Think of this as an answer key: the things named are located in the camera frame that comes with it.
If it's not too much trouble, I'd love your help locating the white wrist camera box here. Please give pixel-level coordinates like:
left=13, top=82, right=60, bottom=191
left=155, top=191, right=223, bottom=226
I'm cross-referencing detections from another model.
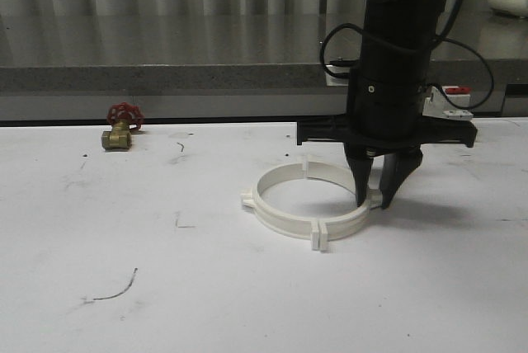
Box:
left=325, top=58, right=356, bottom=87

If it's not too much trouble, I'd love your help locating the white circuit breaker red switch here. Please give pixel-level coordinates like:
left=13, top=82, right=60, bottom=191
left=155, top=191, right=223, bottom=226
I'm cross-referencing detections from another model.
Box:
left=422, top=86, right=474, bottom=120

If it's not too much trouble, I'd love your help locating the brass valve red handwheel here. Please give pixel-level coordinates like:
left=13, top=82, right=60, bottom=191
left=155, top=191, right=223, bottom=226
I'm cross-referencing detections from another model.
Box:
left=101, top=102, right=144, bottom=151

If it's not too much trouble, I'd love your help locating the white half pipe clamp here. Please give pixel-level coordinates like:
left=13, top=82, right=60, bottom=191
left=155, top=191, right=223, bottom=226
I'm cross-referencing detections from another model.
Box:
left=240, top=158, right=322, bottom=251
left=304, top=157, right=382, bottom=252

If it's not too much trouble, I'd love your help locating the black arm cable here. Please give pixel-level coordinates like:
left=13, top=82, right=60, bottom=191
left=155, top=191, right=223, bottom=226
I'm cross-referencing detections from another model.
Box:
left=320, top=0, right=495, bottom=111

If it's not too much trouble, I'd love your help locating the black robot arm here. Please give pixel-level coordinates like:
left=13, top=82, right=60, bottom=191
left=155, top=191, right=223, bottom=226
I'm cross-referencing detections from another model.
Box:
left=297, top=0, right=477, bottom=207

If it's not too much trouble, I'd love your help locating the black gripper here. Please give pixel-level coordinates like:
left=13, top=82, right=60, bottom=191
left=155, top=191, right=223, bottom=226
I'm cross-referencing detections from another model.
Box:
left=296, top=70, right=477, bottom=209

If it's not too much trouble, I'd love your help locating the grey stone counter slab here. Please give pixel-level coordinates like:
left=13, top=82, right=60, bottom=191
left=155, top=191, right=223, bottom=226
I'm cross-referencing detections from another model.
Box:
left=1, top=12, right=527, bottom=96

